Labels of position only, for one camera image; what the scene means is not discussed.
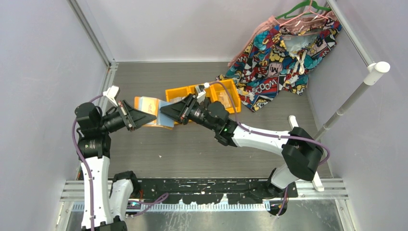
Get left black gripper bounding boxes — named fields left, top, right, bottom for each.
left=97, top=100, right=156, bottom=133

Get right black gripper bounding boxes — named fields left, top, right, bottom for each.
left=160, top=94, right=218, bottom=132

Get yellow card holder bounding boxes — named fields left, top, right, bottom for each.
left=134, top=96, right=175, bottom=129

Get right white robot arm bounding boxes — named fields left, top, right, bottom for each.
left=160, top=94, right=323, bottom=198

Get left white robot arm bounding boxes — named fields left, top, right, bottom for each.
left=72, top=101, right=156, bottom=231

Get cards in left bin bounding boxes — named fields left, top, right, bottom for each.
left=169, top=97, right=184, bottom=103

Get left yellow bin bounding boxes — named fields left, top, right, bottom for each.
left=165, top=87, right=191, bottom=102

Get right yellow bin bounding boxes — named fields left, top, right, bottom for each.
left=210, top=79, right=241, bottom=114

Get banknotes in right bin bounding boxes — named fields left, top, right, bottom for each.
left=217, top=90, right=231, bottom=109

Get colourful comic print shorts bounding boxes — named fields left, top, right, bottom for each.
left=217, top=16, right=342, bottom=112

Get pink garment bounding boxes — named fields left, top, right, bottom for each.
left=227, top=11, right=335, bottom=67

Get green hanger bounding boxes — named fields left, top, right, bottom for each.
left=275, top=0, right=332, bottom=19

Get pink hanger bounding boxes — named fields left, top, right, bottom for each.
left=276, top=14, right=327, bottom=35

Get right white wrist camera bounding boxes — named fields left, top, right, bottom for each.
left=194, top=82, right=210, bottom=104

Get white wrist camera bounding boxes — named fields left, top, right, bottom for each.
left=102, top=85, right=120, bottom=107
left=194, top=82, right=210, bottom=104

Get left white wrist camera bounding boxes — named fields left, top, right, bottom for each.
left=102, top=85, right=120, bottom=107

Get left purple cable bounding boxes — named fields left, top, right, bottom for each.
left=71, top=94, right=106, bottom=231

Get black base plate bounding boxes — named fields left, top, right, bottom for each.
left=126, top=178, right=298, bottom=215

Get white clothes rail pole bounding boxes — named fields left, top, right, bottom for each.
left=288, top=61, right=391, bottom=192

